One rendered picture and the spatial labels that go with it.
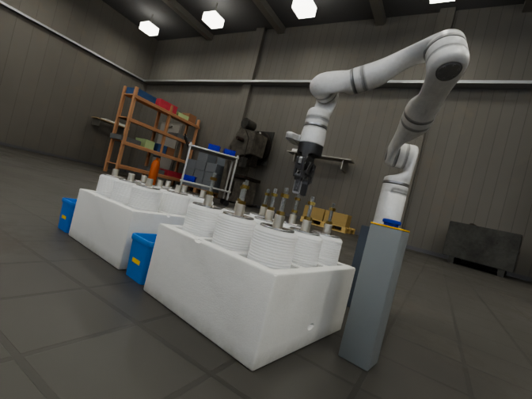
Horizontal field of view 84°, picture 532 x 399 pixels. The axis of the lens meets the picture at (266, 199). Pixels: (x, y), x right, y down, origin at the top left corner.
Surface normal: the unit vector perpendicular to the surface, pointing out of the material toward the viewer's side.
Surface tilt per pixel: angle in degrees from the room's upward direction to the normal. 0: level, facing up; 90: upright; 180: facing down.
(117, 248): 90
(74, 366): 0
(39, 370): 0
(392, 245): 90
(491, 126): 90
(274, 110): 90
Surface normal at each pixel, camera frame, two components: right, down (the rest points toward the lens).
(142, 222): 0.78, 0.19
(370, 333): -0.61, -0.15
